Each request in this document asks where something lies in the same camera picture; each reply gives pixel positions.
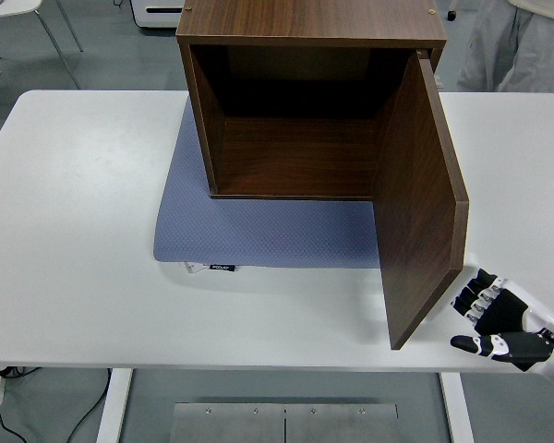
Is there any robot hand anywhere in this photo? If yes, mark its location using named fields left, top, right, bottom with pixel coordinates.
left=450, top=268, right=554, bottom=398

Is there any brown wooden cabinet door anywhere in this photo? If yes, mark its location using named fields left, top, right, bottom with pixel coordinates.
left=371, top=49, right=471, bottom=351

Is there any brown wooden cabinet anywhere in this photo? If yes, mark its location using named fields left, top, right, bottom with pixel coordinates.
left=175, top=0, right=447, bottom=202

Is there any white table leg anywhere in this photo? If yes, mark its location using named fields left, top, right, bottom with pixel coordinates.
left=95, top=367, right=134, bottom=443
left=439, top=371, right=475, bottom=443

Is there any grey metal plate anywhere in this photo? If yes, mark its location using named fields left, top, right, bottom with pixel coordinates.
left=171, top=402, right=286, bottom=443
left=283, top=403, right=399, bottom=443

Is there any blue textured mat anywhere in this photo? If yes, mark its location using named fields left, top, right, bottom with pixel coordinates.
left=152, top=99, right=382, bottom=270

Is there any person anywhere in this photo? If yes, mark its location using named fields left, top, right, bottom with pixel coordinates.
left=455, top=0, right=554, bottom=94

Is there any white table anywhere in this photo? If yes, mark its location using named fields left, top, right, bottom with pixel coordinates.
left=0, top=90, right=554, bottom=373

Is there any white appliance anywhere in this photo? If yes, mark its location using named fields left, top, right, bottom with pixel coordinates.
left=129, top=0, right=188, bottom=31

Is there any white chair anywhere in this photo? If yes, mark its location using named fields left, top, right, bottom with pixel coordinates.
left=0, top=0, right=84, bottom=91

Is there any black power cable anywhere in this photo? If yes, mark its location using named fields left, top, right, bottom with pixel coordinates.
left=0, top=391, right=31, bottom=443
left=66, top=368, right=114, bottom=443

